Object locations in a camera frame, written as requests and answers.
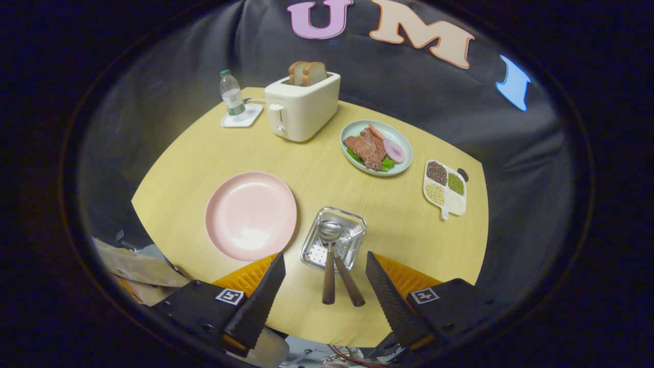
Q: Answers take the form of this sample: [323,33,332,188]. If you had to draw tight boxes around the wooden handled metal spoon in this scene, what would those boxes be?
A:
[317,220,344,306]

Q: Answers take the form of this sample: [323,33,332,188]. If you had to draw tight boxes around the pale beans heap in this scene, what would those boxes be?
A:
[425,183,446,206]

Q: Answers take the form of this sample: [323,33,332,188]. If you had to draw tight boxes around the white square coaster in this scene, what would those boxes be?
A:
[221,103,264,128]

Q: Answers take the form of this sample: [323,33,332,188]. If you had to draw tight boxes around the brown meat slices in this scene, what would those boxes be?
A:
[343,127,387,171]

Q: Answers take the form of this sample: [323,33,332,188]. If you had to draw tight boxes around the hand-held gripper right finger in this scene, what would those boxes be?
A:
[365,251,504,354]

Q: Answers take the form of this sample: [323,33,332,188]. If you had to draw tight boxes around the pale green oval plate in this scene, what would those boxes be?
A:
[340,120,413,177]

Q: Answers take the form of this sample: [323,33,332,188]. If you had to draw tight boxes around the red cable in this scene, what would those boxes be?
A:
[327,344,384,368]

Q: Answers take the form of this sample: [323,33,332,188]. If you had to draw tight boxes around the pink round plate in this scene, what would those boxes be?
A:
[205,171,298,262]

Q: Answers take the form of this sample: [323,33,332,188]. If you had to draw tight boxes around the pink ham slice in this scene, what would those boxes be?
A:
[383,138,406,164]

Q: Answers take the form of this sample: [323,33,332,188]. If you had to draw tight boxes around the dark brown grains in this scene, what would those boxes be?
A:
[426,161,448,186]

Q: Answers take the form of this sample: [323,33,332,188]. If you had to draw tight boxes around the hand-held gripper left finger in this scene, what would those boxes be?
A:
[153,252,287,358]

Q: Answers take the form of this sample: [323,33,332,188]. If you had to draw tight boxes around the perforated metal tray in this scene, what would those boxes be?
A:
[299,206,367,271]

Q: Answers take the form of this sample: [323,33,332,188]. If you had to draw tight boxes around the white toaster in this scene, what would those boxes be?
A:
[264,72,341,143]

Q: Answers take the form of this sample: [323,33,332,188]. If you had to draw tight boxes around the white divided dish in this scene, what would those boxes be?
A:
[423,159,468,221]

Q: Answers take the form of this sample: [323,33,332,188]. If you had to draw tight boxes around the crumpled brown paper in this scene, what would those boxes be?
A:
[92,238,190,307]

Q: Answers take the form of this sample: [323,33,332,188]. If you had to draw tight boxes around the wooden handled metal fork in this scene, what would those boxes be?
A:
[327,233,366,308]

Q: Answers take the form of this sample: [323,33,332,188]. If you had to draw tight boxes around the clear plastic water bottle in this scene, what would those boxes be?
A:
[220,70,247,122]

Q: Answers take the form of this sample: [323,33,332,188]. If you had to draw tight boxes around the green lettuce leaf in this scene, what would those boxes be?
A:
[345,147,396,173]

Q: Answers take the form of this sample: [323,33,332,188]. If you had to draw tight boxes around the toast bread slice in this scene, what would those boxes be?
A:
[302,62,328,86]
[288,61,310,86]

